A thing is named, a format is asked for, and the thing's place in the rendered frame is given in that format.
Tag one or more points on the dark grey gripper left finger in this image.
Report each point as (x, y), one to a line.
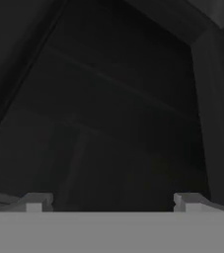
(37, 199)

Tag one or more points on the black microwave door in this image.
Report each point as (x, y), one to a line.
(116, 108)

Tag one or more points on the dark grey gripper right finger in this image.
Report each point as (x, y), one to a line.
(189, 199)

